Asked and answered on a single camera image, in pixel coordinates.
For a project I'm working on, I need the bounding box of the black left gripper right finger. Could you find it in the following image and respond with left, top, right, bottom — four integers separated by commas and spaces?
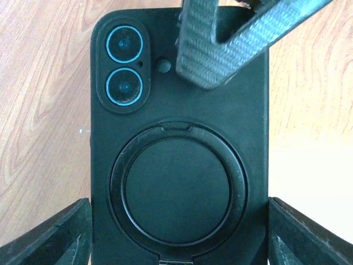
268, 197, 352, 264

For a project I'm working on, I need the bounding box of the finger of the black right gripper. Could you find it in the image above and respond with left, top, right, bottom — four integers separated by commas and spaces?
176, 1, 329, 89

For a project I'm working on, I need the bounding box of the black phone case with ring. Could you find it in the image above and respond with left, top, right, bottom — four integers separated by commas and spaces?
90, 8, 269, 264

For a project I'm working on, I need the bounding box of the teal phone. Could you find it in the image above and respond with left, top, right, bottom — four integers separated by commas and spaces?
105, 25, 144, 107

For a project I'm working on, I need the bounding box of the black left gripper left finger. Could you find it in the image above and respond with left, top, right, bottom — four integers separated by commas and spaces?
1, 198, 92, 264

